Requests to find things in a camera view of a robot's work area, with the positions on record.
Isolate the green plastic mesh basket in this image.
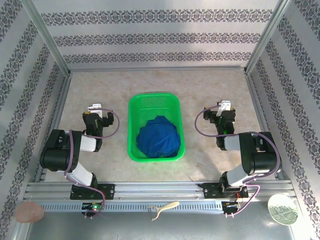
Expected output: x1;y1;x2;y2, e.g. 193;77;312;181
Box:
127;92;187;162

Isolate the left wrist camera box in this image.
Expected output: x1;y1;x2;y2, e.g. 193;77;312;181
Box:
87;102;104;112

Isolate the left aluminium side rail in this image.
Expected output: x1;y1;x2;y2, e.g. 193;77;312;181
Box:
33;73;73;183

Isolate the left aluminium corner post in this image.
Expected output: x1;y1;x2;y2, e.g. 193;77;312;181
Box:
21;0;73;77

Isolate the slotted grey cable duct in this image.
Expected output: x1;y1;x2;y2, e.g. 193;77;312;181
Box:
39;201;223;213

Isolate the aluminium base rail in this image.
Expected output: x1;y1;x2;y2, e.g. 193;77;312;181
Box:
23;181;297;201

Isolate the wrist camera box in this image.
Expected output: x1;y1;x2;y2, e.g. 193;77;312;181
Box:
216;99;232;117
87;102;104;112

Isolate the blue t-shirt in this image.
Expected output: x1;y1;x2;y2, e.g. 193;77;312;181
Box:
136;115;182;159

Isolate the right aluminium side rail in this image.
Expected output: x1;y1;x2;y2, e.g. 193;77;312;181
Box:
244;72;293;181

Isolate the pink translucent cup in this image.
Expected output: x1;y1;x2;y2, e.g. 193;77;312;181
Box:
15;202;46;223

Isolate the aluminium side rail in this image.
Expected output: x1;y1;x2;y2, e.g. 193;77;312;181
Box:
33;73;73;183
244;72;293;181

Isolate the cream plastic peeler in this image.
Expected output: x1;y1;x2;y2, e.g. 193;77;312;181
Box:
147;201;180;222

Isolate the right aluminium corner post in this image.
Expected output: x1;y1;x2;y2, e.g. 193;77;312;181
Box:
244;0;294;75

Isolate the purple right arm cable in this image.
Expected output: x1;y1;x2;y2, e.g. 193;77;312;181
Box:
194;104;281;218

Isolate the aluminium corner post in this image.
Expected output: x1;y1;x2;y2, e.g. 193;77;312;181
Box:
244;0;294;75
21;0;73;77

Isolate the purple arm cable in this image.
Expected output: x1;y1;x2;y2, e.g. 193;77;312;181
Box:
194;104;281;218
63;107;121;219

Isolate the aluminium back rail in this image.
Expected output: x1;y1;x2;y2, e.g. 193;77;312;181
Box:
68;65;248;74

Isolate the round green patterned disc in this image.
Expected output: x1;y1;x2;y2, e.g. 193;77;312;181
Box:
267;194;300;226

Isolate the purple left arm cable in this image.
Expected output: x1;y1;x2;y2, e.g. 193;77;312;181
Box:
63;107;121;219

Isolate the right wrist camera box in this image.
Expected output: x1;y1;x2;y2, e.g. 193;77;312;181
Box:
216;99;232;117

